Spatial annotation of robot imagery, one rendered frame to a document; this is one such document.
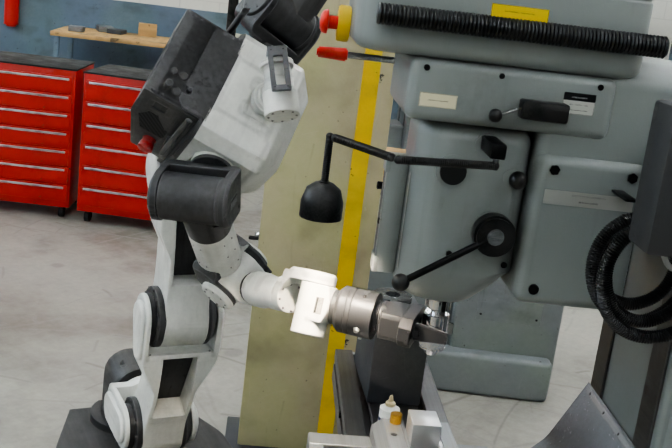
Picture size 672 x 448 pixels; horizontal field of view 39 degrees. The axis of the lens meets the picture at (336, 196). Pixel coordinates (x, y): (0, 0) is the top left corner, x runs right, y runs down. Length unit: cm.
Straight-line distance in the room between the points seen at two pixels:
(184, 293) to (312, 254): 134
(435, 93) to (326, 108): 187
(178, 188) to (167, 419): 83
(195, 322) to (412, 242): 77
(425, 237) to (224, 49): 55
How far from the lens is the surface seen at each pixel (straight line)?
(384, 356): 209
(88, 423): 274
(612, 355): 194
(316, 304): 176
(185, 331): 223
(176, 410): 242
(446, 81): 152
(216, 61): 183
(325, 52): 170
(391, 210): 165
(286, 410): 372
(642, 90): 161
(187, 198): 173
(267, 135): 181
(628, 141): 162
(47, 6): 1091
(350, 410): 209
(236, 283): 195
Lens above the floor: 185
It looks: 14 degrees down
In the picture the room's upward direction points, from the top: 7 degrees clockwise
